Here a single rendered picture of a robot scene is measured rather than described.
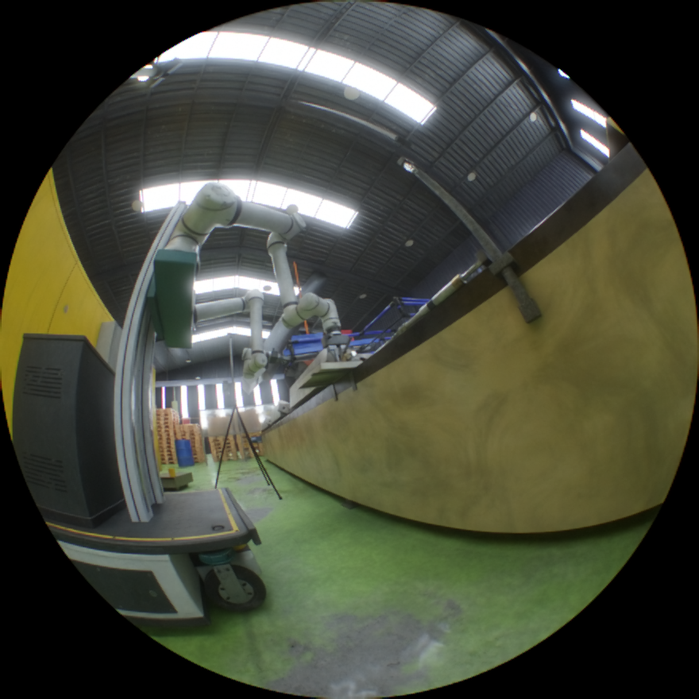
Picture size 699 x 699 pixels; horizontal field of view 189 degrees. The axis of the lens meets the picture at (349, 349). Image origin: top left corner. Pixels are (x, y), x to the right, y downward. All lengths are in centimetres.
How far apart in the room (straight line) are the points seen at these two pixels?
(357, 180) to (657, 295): 982
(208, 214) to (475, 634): 135
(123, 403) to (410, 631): 94
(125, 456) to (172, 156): 949
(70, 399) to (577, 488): 121
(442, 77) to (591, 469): 1042
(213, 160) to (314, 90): 446
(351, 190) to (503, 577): 1033
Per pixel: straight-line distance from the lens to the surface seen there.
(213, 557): 66
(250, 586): 76
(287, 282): 115
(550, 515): 64
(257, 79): 929
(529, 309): 46
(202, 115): 933
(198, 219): 89
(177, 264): 79
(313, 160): 956
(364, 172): 981
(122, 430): 77
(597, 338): 50
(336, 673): 61
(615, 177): 63
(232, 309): 166
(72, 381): 76
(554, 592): 65
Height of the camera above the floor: 54
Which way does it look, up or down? 20 degrees up
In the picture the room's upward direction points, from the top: 15 degrees counter-clockwise
